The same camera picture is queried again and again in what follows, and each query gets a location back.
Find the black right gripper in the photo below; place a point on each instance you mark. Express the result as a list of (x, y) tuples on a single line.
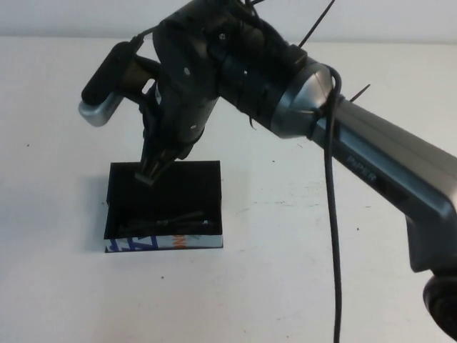
[(185, 118)]

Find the black glasses case printed side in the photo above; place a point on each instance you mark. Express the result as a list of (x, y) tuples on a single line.
[(200, 186)]

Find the right wrist camera black silver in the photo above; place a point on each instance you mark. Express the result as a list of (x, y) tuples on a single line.
[(103, 82)]

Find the right camera mount bracket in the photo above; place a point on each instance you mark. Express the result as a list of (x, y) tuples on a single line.
[(139, 73)]

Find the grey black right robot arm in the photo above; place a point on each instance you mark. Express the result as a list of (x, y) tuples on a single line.
[(392, 168)]

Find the black zip tie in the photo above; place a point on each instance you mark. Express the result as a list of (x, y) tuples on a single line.
[(317, 23), (361, 93), (254, 2), (251, 123)]

